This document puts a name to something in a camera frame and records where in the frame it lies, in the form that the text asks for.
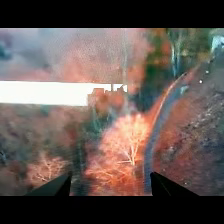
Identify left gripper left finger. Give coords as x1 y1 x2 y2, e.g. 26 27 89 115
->
25 173 72 197

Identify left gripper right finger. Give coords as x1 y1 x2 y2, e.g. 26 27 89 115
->
149 171 198 197

